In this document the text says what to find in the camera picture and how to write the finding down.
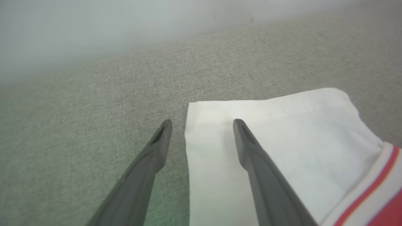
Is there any red and white striped jersey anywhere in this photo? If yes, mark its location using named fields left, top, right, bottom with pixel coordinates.
left=184, top=87, right=402, bottom=226

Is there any grey fabric sofa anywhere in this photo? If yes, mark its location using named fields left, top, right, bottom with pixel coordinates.
left=0, top=0, right=402, bottom=226

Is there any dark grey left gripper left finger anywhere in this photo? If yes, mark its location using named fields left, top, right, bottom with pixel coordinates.
left=86, top=119, right=173, bottom=226

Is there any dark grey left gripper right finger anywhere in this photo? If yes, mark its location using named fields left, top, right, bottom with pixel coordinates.
left=233, top=118, right=319, bottom=226

